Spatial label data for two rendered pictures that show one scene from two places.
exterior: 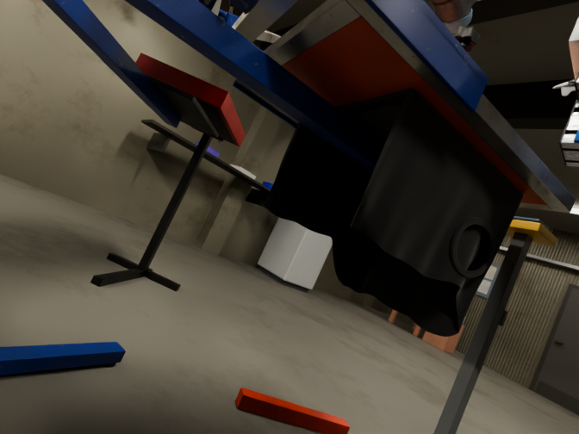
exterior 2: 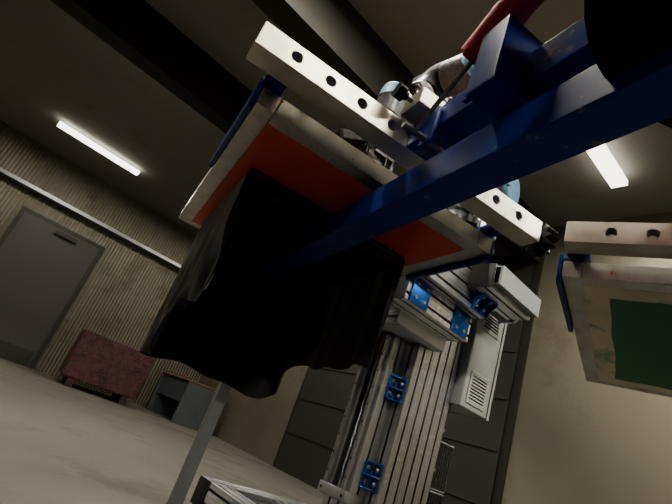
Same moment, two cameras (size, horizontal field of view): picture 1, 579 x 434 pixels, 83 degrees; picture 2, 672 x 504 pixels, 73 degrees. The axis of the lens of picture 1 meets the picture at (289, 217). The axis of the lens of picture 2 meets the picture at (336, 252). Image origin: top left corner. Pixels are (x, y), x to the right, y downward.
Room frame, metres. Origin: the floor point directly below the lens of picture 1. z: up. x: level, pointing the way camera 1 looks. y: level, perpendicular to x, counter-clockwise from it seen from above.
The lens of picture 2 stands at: (0.66, 0.95, 0.47)
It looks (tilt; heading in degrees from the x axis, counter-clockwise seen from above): 22 degrees up; 276
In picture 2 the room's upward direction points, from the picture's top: 21 degrees clockwise
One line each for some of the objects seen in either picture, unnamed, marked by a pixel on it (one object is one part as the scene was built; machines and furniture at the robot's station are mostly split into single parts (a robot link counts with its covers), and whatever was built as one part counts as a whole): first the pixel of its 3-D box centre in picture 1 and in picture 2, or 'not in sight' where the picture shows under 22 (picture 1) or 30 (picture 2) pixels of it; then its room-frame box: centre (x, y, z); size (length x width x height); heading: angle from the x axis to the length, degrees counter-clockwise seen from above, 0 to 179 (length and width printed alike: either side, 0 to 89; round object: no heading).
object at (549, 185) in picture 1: (391, 135); (306, 226); (0.88, -0.16, 0.97); 0.79 x 0.58 x 0.04; 118
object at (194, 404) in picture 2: not in sight; (183, 400); (3.06, -7.06, 0.33); 1.23 x 0.64 x 0.66; 131
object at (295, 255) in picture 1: (301, 236); not in sight; (5.36, -0.32, 0.78); 0.78 x 0.66 x 1.55; 40
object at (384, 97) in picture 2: not in sight; (391, 105); (0.76, 0.01, 1.31); 0.09 x 0.08 x 0.11; 45
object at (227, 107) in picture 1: (198, 107); not in sight; (1.80, 0.72, 1.06); 0.61 x 0.46 x 0.12; 178
